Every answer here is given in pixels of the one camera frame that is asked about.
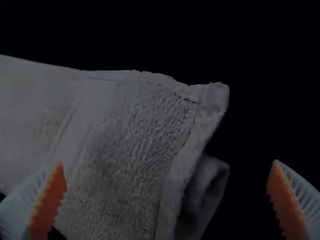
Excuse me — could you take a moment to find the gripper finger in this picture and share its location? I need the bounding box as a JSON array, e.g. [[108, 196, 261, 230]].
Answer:
[[0, 161, 69, 240], [265, 158, 320, 240]]

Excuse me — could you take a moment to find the black mat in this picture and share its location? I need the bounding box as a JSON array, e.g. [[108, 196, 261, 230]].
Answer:
[[0, 0, 320, 240]]

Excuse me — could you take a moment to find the pale towel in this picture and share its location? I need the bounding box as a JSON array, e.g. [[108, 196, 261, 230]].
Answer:
[[0, 54, 231, 240]]

